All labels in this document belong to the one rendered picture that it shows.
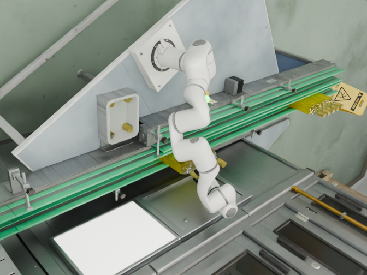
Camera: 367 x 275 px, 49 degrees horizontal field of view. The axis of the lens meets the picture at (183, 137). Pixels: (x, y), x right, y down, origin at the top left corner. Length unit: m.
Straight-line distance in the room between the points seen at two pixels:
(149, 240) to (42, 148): 0.60
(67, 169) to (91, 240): 0.33
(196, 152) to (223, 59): 0.97
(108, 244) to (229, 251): 0.51
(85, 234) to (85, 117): 0.52
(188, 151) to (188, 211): 0.46
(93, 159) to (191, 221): 0.53
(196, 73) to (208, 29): 0.64
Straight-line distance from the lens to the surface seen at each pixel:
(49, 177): 1.80
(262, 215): 1.97
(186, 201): 1.94
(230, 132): 2.38
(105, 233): 1.76
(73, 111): 1.81
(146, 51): 1.86
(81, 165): 1.85
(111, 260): 1.65
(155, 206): 1.89
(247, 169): 2.28
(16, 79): 2.28
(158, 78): 1.94
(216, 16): 2.22
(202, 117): 1.49
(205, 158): 1.50
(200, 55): 1.60
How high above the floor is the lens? 2.20
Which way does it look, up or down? 38 degrees down
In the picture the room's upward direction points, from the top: 121 degrees clockwise
